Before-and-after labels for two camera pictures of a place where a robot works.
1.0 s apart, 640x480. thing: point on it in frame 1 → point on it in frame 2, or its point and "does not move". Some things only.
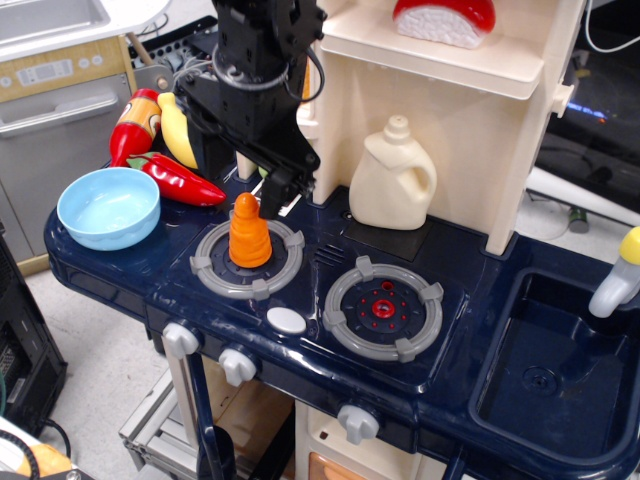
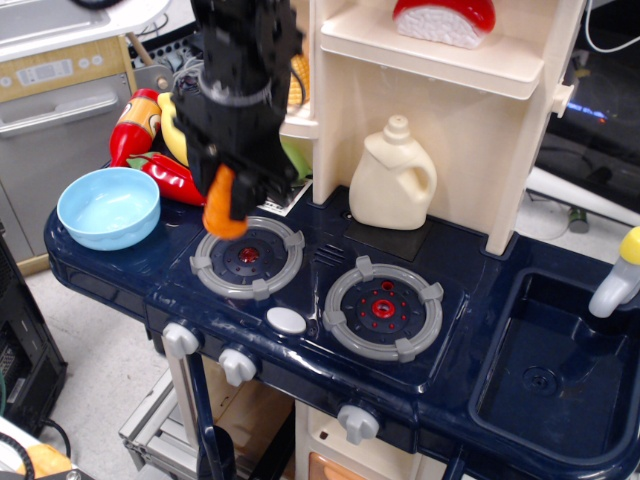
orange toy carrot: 250,244 → 218,216
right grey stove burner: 383,312 does not move
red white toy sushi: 453,24 does not move
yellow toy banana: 176,131 does not move
